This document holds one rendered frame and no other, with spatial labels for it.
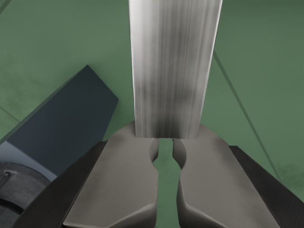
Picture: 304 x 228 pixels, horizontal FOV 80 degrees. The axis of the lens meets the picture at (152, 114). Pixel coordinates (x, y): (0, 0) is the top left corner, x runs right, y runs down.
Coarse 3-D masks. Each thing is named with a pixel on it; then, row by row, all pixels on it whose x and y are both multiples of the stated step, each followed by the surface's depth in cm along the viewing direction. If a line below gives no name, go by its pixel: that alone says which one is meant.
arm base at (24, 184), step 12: (0, 168) 48; (12, 168) 48; (24, 168) 49; (0, 180) 46; (12, 180) 46; (24, 180) 47; (36, 180) 49; (48, 180) 52; (0, 192) 44; (12, 192) 45; (24, 192) 47; (36, 192) 49; (0, 204) 42; (12, 204) 44; (24, 204) 46
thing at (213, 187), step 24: (192, 144) 8; (216, 144) 8; (192, 168) 7; (216, 168) 7; (240, 168) 7; (192, 192) 6; (216, 192) 6; (240, 192) 6; (192, 216) 6; (216, 216) 5; (240, 216) 6; (264, 216) 6
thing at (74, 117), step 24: (72, 96) 73; (96, 96) 88; (24, 120) 62; (48, 120) 58; (72, 120) 67; (96, 120) 79; (0, 144) 46; (24, 144) 48; (48, 144) 54; (72, 144) 61; (48, 168) 50
